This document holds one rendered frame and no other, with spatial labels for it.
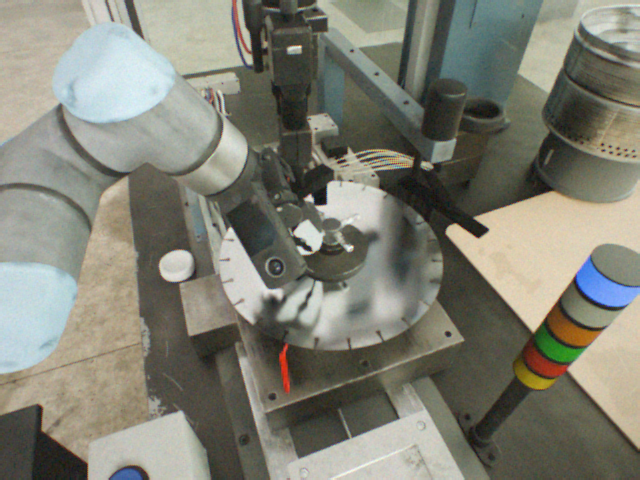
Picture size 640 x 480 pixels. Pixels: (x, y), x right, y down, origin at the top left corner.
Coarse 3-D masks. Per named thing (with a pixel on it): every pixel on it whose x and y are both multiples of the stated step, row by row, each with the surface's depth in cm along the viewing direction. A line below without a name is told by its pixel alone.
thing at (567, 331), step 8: (552, 312) 39; (560, 312) 38; (552, 320) 39; (560, 320) 38; (568, 320) 37; (552, 328) 39; (560, 328) 38; (568, 328) 38; (576, 328) 37; (584, 328) 36; (560, 336) 39; (568, 336) 38; (576, 336) 37; (584, 336) 37; (592, 336) 37; (568, 344) 38; (576, 344) 38; (584, 344) 38
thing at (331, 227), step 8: (320, 216) 60; (352, 216) 60; (328, 224) 58; (336, 224) 58; (344, 224) 59; (328, 232) 58; (336, 232) 58; (304, 240) 57; (328, 240) 59; (336, 240) 59; (344, 240) 57; (344, 248) 57; (352, 248) 56
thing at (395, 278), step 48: (336, 192) 71; (384, 192) 71; (384, 240) 64; (432, 240) 64; (240, 288) 57; (288, 288) 57; (336, 288) 57; (384, 288) 57; (432, 288) 57; (288, 336) 52; (336, 336) 52; (384, 336) 52
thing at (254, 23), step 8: (248, 0) 41; (256, 0) 42; (248, 8) 42; (256, 8) 42; (248, 16) 42; (256, 16) 42; (248, 24) 43; (256, 24) 43; (256, 32) 44; (256, 40) 45; (256, 48) 45; (256, 56) 46; (256, 64) 46; (256, 72) 47
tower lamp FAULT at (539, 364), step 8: (528, 344) 44; (528, 352) 44; (536, 352) 42; (528, 360) 44; (536, 360) 43; (544, 360) 42; (536, 368) 43; (544, 368) 42; (552, 368) 42; (560, 368) 42; (544, 376) 43; (552, 376) 43
